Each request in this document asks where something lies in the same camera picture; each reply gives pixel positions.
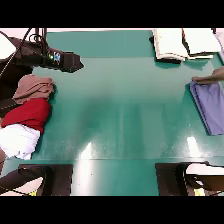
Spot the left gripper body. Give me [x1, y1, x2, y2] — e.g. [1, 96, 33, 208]
[60, 51, 85, 74]

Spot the purple garment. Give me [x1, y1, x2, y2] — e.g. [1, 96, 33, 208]
[189, 80, 224, 136]

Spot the person's hand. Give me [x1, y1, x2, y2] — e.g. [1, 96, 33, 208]
[191, 65, 224, 85]

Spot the brown garment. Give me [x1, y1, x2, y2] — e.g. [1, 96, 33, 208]
[12, 73, 55, 105]

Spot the red T-shirt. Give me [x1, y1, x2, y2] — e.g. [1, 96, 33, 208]
[1, 97, 52, 135]

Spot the white folded garment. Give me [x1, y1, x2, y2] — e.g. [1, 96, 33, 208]
[182, 28, 223, 60]
[152, 28, 190, 62]

